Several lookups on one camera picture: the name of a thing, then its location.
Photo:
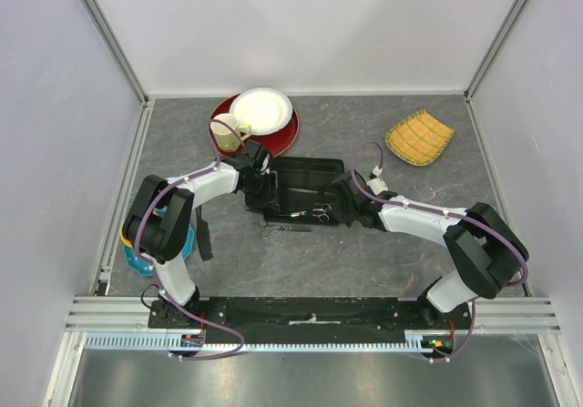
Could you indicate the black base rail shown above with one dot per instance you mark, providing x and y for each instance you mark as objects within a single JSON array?
[{"x": 310, "y": 319}]

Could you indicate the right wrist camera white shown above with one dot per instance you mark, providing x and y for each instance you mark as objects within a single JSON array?
[{"x": 376, "y": 182}]

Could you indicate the blue dotted plate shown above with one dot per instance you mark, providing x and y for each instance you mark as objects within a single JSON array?
[{"x": 141, "y": 267}]

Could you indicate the black zip tool case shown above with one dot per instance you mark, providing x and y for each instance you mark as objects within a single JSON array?
[{"x": 303, "y": 184}]

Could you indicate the black handled comb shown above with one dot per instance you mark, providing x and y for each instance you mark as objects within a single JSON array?
[{"x": 203, "y": 236}]

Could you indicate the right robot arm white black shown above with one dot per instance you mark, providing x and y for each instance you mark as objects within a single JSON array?
[{"x": 487, "y": 254}]

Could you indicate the white paper plate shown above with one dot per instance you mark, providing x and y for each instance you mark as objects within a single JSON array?
[{"x": 266, "y": 110}]

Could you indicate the pale yellow mug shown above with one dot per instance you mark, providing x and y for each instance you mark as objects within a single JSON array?
[{"x": 228, "y": 132}]

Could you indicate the silver hair scissors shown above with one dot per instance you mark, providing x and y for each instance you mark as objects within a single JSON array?
[{"x": 320, "y": 212}]

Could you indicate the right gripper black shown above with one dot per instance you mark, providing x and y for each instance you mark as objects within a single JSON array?
[{"x": 338, "y": 215}]

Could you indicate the yellow woven bamboo basket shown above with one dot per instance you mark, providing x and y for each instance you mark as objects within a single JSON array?
[{"x": 419, "y": 139}]

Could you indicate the grey slotted cable duct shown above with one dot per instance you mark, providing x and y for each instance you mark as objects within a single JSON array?
[{"x": 165, "y": 341}]

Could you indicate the orange small bowl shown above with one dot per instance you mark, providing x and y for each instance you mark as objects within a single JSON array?
[{"x": 125, "y": 240}]

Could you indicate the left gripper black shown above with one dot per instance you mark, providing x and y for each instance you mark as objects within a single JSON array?
[{"x": 270, "y": 198}]

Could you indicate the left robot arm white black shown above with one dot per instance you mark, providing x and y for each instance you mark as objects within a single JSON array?
[{"x": 157, "y": 223}]

